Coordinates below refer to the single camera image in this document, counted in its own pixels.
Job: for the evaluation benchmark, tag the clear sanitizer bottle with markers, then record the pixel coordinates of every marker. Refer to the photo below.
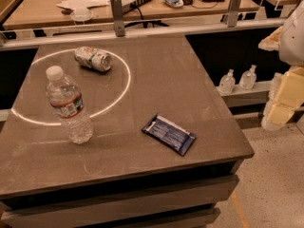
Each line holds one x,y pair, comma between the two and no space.
248,78
227,83

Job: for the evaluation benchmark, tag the grey metal rail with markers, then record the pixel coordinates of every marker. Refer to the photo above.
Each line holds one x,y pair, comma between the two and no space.
143,32

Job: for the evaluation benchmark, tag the clear plastic water bottle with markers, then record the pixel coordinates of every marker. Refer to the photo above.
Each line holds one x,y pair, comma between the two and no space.
66,99

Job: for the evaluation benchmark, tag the crushed white green can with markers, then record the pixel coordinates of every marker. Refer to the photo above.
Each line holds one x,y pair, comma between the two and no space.
93,58

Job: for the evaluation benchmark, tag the clear plastic lid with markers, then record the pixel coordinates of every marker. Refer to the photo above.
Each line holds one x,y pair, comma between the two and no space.
81,15

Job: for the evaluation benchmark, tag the white papers on desk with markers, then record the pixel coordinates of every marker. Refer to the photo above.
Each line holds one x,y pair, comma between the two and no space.
74,4

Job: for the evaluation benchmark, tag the grey metal post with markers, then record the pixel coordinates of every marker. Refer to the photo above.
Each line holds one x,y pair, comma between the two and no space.
232,15
118,17

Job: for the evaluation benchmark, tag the grey metal post left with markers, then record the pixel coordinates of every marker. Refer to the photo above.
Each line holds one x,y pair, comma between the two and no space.
118,17

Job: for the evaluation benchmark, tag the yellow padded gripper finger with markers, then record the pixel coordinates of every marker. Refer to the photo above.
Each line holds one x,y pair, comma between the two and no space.
286,96
271,42

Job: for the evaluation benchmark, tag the grey metal post right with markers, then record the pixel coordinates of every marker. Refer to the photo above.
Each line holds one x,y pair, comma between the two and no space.
232,15

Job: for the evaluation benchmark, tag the blue rxbar blueberry wrapper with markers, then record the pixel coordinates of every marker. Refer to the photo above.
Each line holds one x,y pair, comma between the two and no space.
170,134

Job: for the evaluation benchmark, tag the wooden desk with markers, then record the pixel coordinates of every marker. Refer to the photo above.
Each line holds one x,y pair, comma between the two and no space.
34,14

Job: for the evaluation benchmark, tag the clear sanitizer bottle left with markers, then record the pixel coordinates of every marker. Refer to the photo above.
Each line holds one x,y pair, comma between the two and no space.
227,83

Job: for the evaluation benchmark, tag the clear sanitizer bottle right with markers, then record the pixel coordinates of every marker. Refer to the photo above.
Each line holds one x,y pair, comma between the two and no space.
248,78

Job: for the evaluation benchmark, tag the blue white packet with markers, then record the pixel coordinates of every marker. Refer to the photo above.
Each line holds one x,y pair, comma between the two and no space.
174,3

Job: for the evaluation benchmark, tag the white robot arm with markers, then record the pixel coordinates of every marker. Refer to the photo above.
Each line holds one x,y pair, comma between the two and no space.
291,43

